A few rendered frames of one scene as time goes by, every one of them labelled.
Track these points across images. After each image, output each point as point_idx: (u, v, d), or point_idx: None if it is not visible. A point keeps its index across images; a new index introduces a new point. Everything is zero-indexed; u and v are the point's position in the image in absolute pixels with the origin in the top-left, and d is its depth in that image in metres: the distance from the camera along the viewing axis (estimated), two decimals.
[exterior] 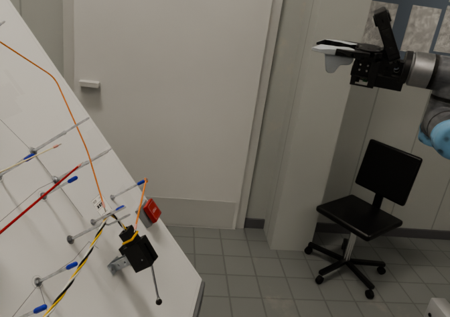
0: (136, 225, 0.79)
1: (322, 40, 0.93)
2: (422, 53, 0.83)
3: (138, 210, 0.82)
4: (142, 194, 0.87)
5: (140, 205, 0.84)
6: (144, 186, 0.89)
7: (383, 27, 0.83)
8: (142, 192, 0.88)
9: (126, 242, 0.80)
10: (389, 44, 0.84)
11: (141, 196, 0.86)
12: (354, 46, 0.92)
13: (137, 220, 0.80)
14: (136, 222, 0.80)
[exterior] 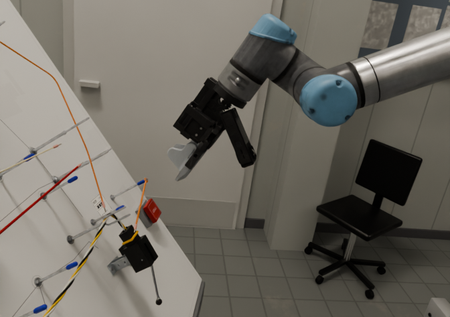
0: (136, 225, 0.79)
1: (183, 177, 0.79)
2: (253, 96, 0.74)
3: (138, 210, 0.82)
4: (142, 194, 0.87)
5: (140, 205, 0.84)
6: (144, 186, 0.89)
7: None
8: (142, 192, 0.88)
9: (126, 242, 0.80)
10: None
11: (141, 196, 0.86)
12: (196, 155, 0.74)
13: (137, 220, 0.80)
14: (136, 222, 0.80)
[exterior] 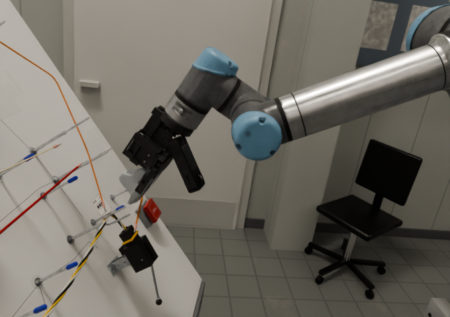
0: (136, 225, 0.79)
1: (136, 201, 0.82)
2: (199, 124, 0.77)
3: (138, 210, 0.82)
4: None
5: (140, 205, 0.84)
6: None
7: None
8: None
9: (126, 242, 0.80)
10: None
11: None
12: (144, 180, 0.77)
13: (137, 220, 0.80)
14: (136, 222, 0.80)
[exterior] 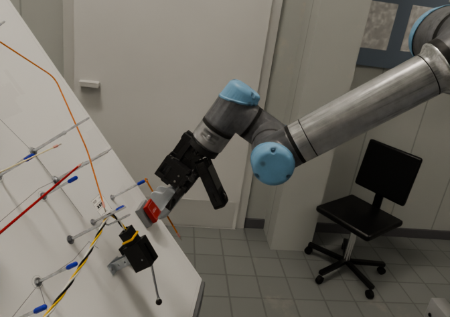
0: (178, 232, 0.93)
1: (165, 216, 0.91)
2: (223, 147, 0.85)
3: (169, 218, 0.93)
4: None
5: None
6: (151, 189, 0.92)
7: None
8: None
9: (126, 242, 0.80)
10: None
11: None
12: (175, 198, 0.85)
13: (175, 228, 0.93)
14: (176, 230, 0.93)
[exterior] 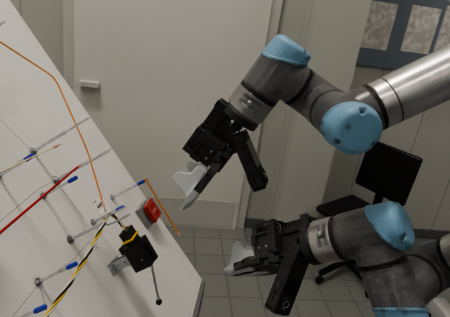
0: (179, 232, 0.94)
1: (188, 206, 0.74)
2: (265, 117, 0.72)
3: (169, 218, 0.93)
4: (158, 199, 0.92)
5: (165, 212, 0.93)
6: (151, 189, 0.92)
7: None
8: (155, 196, 0.92)
9: (126, 242, 0.80)
10: None
11: (159, 202, 0.92)
12: (207, 177, 0.71)
13: (175, 227, 0.93)
14: (177, 230, 0.93)
